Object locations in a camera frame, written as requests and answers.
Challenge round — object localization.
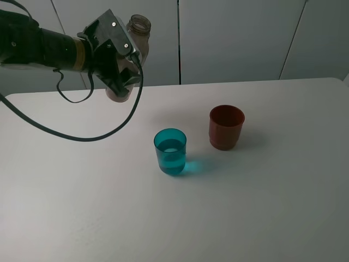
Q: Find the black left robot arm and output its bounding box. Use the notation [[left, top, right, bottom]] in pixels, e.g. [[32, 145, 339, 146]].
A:
[[1, 10, 142, 97]]

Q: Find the clear plastic water bottle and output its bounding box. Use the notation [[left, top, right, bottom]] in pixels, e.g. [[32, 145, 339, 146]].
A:
[[106, 14, 151, 103]]

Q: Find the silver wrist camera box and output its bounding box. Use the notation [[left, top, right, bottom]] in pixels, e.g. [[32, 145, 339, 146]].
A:
[[82, 9, 139, 57]]

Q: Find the teal translucent plastic cup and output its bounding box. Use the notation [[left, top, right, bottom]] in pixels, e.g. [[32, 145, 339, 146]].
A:
[[154, 128, 187, 176]]

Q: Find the black camera cable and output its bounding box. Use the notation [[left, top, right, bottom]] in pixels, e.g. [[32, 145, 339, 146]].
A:
[[0, 53, 145, 142]]

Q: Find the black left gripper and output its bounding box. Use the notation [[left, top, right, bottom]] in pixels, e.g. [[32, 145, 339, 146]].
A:
[[76, 26, 140, 97]]

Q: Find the red plastic cup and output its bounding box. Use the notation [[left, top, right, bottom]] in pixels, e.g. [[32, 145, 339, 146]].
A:
[[209, 105, 245, 151]]

